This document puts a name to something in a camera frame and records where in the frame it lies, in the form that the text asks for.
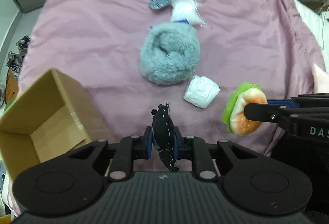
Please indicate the finger of the black right gripper seen sideways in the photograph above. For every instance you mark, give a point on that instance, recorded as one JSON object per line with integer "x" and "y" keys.
{"x": 275, "y": 112}

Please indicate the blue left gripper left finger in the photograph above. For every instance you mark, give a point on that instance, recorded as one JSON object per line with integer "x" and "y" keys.
{"x": 129, "y": 149}

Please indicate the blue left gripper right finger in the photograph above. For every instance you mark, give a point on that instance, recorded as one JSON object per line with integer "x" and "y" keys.
{"x": 198, "y": 152}

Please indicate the black lace fabric piece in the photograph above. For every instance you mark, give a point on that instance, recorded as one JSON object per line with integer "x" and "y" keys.
{"x": 163, "y": 134}

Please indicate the white tissue pack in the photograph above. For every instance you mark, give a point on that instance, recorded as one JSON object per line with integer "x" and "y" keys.
{"x": 201, "y": 91}

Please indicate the fluffy blue plush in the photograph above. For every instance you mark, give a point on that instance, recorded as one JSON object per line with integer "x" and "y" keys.
{"x": 170, "y": 53}

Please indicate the clear bag of white stuffing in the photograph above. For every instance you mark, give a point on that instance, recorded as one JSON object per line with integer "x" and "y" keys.
{"x": 187, "y": 10}

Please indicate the brown cardboard box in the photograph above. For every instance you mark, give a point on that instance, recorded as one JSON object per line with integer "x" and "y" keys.
{"x": 54, "y": 115}

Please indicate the pink bed sheet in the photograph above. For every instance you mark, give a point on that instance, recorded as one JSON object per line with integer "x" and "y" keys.
{"x": 97, "y": 42}

